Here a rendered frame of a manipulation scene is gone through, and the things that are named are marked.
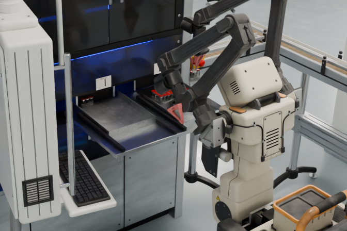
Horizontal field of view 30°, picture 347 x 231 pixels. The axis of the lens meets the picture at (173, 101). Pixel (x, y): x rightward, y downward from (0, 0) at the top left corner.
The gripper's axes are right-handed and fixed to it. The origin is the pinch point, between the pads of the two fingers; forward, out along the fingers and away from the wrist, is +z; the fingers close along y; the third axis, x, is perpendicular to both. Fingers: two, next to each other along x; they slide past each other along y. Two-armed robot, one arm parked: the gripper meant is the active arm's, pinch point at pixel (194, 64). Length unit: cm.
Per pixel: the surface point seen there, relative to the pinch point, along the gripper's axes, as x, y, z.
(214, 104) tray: -10.7, -7.7, 23.4
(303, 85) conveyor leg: -92, -17, 39
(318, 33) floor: -359, 93, 126
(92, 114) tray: 35, 32, 28
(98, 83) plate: 29.7, 34.0, 14.0
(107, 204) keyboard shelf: 75, -17, 31
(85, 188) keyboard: 76, -5, 30
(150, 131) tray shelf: 29.1, 0.4, 25.5
